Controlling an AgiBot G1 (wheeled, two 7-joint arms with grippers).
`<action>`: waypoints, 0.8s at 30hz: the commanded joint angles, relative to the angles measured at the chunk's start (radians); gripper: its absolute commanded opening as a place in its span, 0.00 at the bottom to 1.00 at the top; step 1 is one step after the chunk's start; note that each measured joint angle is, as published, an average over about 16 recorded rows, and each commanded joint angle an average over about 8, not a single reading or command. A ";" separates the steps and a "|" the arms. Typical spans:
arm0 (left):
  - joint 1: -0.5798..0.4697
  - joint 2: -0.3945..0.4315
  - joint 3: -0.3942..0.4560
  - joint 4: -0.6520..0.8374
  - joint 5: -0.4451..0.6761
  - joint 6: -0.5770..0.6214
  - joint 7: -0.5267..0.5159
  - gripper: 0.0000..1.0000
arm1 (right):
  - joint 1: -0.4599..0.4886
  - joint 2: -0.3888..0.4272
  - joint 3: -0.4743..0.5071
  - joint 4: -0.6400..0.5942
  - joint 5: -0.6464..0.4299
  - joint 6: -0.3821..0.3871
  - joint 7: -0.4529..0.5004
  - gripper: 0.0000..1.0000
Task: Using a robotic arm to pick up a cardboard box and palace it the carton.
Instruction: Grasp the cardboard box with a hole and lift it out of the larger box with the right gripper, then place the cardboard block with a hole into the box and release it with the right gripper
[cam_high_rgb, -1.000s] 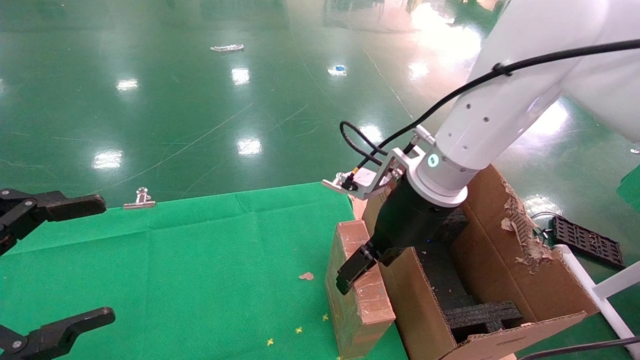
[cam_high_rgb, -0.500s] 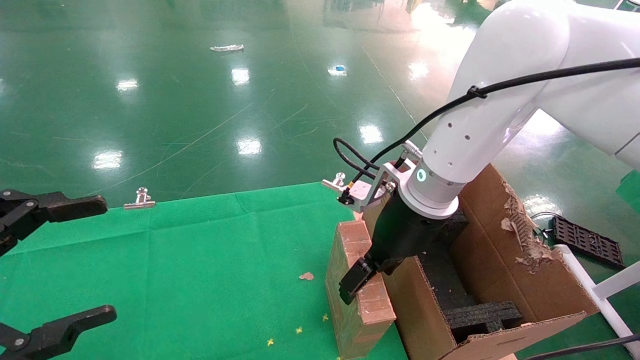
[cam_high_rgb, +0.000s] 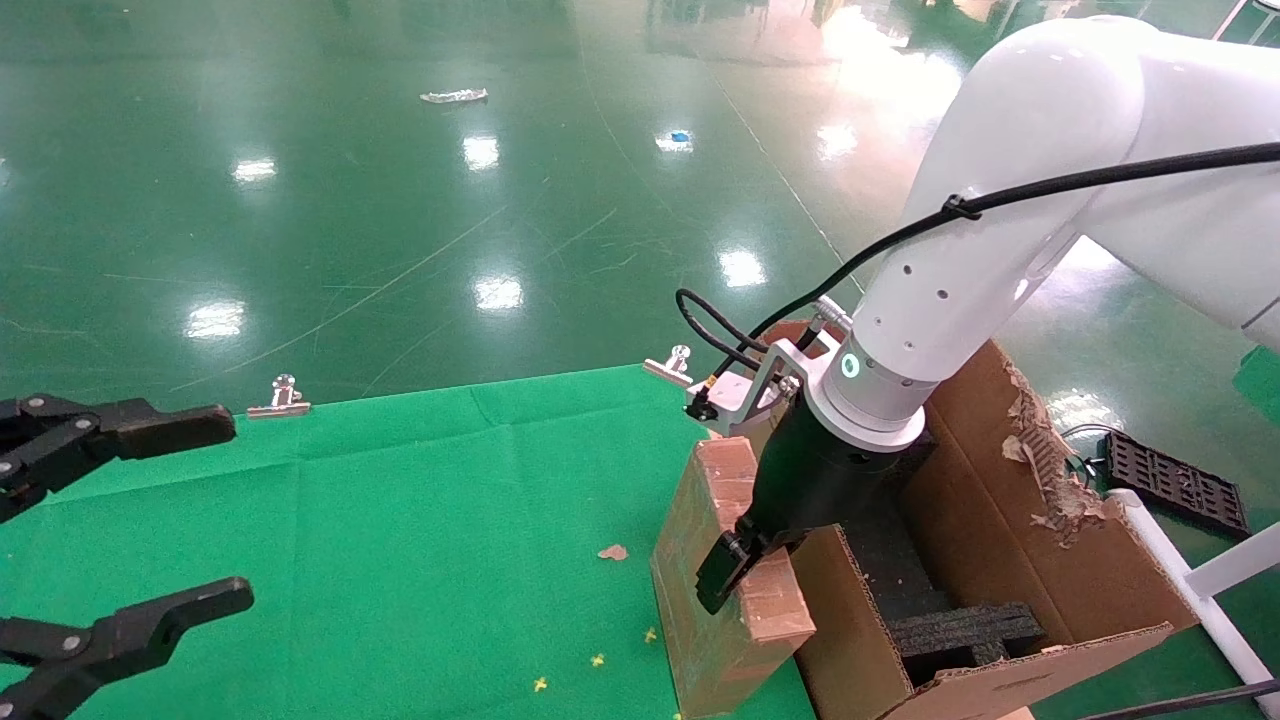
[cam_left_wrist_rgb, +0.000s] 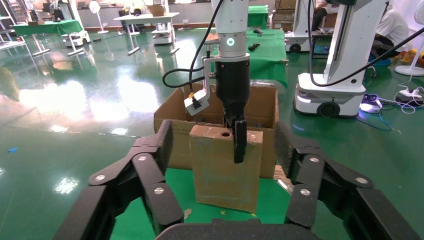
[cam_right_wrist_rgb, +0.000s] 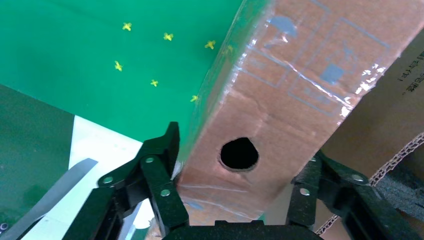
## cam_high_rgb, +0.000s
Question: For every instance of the green table cloth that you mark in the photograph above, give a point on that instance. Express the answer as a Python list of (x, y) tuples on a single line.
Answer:
[(400, 540)]

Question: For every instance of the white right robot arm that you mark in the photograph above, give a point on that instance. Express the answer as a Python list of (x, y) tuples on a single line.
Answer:
[(1020, 200)]

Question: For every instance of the black foam bottom liner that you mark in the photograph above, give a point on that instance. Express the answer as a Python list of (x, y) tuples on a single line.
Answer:
[(885, 560)]

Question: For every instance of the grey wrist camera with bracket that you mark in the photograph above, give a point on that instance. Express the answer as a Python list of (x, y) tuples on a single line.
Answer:
[(740, 395)]

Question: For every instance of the small cardboard box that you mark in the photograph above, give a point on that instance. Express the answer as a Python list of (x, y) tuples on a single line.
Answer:
[(700, 590)]

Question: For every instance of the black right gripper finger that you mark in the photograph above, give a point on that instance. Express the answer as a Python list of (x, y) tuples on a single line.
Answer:
[(722, 578)]

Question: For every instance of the white floor litter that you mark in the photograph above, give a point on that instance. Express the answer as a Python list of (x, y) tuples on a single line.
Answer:
[(453, 96)]

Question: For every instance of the large open cardboard carton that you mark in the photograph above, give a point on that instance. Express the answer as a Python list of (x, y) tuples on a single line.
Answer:
[(1000, 520)]

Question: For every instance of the silver binder clip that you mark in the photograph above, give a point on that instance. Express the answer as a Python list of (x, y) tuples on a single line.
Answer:
[(285, 400), (672, 368)]

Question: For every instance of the black plastic grid tray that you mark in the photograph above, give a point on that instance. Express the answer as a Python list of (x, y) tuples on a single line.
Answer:
[(1175, 482)]

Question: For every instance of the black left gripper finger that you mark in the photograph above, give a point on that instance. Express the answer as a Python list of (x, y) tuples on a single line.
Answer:
[(160, 428), (130, 630)]

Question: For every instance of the small cardboard scrap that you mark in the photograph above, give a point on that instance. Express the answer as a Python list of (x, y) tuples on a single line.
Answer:
[(612, 552)]

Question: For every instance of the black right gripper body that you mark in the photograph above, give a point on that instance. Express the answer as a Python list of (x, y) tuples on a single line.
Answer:
[(830, 475)]

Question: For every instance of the white tube table frame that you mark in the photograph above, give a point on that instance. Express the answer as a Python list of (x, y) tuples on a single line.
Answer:
[(1170, 545)]

